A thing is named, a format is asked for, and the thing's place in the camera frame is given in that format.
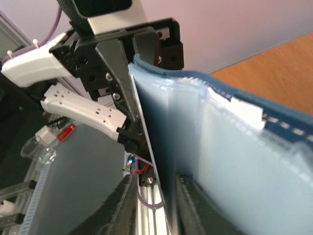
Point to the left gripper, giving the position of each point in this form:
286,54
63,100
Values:
90,58

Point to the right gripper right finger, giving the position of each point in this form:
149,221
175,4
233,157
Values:
196,214

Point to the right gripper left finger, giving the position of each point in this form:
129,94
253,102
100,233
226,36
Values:
115,216

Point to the blue card holder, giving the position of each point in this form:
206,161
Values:
251,157

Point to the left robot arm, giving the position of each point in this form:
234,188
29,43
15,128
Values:
39,81

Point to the left circuit board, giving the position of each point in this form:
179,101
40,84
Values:
129,165

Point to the clear plastic cup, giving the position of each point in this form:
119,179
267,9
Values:
35,150

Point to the aluminium rail base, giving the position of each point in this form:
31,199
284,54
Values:
150,219

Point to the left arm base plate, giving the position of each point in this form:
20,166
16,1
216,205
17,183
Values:
147,178

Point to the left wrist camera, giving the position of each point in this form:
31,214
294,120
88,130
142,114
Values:
94,17

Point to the grey slotted cable duct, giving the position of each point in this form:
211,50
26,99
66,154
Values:
33,205

